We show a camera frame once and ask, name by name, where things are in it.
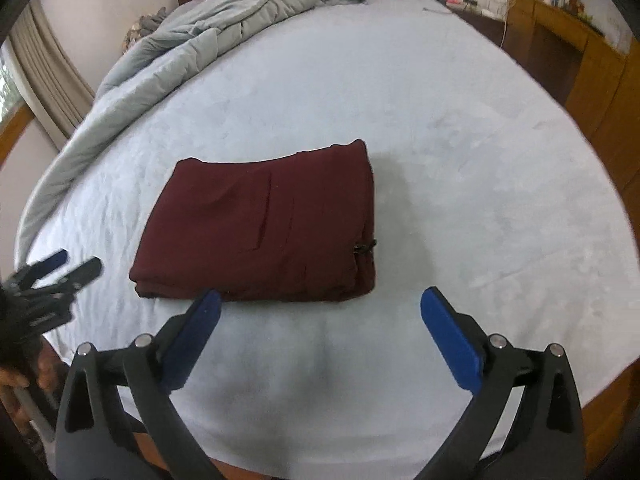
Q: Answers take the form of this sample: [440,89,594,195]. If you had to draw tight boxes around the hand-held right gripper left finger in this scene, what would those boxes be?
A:
[54,289,222,480]

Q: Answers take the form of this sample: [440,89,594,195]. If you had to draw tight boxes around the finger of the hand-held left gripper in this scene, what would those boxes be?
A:
[14,248,69,283]
[42,257,104,295]

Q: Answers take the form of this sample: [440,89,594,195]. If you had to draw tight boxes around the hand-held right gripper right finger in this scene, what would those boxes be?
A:
[420,286,586,480]

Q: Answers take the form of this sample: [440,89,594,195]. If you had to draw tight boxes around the maroon pants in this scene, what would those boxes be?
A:
[129,139,377,303]

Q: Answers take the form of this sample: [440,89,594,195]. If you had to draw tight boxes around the person's left hand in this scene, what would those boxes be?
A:
[0,344,60,413]

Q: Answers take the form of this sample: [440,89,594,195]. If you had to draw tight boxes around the window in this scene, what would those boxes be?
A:
[0,42,32,128]

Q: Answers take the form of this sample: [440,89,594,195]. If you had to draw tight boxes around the bed with white sheet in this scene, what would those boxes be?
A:
[14,0,637,467]

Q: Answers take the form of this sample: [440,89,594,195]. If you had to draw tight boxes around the beige curtain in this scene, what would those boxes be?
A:
[9,0,97,145]

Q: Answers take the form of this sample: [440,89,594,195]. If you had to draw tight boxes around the grey comforter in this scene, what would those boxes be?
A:
[15,0,372,263]

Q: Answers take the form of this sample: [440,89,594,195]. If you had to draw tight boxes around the wooden desk with clutter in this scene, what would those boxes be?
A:
[501,0,640,188]

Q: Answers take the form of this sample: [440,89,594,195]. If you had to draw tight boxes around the dark wooden nightstand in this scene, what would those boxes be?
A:
[440,0,509,50]

